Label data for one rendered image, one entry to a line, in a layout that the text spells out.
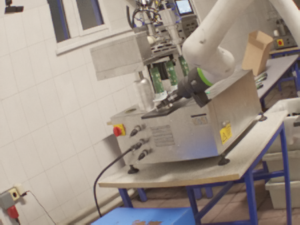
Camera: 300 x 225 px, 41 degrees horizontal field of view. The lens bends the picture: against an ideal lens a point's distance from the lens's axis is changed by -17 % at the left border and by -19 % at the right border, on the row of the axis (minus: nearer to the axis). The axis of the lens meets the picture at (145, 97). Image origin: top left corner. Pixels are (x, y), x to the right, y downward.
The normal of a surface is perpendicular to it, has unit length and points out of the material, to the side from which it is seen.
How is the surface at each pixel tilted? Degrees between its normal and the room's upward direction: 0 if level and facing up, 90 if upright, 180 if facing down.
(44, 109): 90
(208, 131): 90
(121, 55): 90
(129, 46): 90
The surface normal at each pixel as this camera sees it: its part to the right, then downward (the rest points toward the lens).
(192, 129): -0.55, 0.28
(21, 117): 0.79, -0.14
